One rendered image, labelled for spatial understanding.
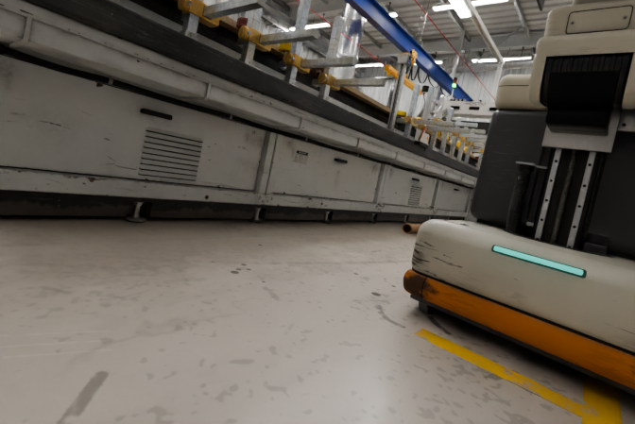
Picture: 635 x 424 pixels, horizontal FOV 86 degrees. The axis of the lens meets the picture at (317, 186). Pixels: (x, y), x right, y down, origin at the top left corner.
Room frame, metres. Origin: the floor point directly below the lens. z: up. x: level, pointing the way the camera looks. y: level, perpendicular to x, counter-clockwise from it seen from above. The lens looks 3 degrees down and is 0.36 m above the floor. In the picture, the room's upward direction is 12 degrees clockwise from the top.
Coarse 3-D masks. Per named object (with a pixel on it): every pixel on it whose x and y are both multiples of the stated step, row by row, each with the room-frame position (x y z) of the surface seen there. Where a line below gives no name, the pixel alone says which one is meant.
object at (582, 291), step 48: (432, 240) 0.96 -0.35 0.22; (480, 240) 0.88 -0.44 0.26; (528, 240) 0.93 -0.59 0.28; (432, 288) 0.93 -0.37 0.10; (480, 288) 0.86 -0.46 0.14; (528, 288) 0.79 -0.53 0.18; (576, 288) 0.74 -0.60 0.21; (624, 288) 0.69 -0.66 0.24; (528, 336) 0.78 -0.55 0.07; (576, 336) 0.73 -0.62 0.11; (624, 336) 0.68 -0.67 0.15; (624, 384) 0.67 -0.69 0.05
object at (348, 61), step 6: (306, 60) 1.56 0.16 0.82; (312, 60) 1.54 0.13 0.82; (318, 60) 1.52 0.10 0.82; (324, 60) 1.50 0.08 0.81; (330, 60) 1.48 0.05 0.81; (336, 60) 1.45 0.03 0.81; (342, 60) 1.43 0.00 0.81; (348, 60) 1.42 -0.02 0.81; (354, 60) 1.41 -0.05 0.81; (282, 66) 1.66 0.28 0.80; (306, 66) 1.57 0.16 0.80; (312, 66) 1.55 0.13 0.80; (318, 66) 1.53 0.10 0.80; (324, 66) 1.51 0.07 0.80; (330, 66) 1.50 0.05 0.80; (336, 66) 1.48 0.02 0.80; (342, 66) 1.46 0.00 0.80; (348, 66) 1.45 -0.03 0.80
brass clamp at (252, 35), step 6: (240, 30) 1.36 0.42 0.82; (246, 30) 1.34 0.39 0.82; (252, 30) 1.36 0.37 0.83; (240, 36) 1.35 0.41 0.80; (246, 36) 1.35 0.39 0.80; (252, 36) 1.36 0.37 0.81; (258, 36) 1.38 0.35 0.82; (258, 42) 1.39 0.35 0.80; (258, 48) 1.44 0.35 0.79; (264, 48) 1.42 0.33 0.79; (270, 48) 1.44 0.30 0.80
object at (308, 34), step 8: (280, 32) 1.32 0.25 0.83; (288, 32) 1.29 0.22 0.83; (296, 32) 1.26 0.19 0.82; (304, 32) 1.23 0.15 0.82; (312, 32) 1.21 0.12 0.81; (240, 40) 1.47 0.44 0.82; (264, 40) 1.37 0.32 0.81; (272, 40) 1.34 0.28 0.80; (280, 40) 1.31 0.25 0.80; (288, 40) 1.30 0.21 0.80; (296, 40) 1.28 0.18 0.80; (304, 40) 1.26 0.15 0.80; (312, 40) 1.25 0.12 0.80
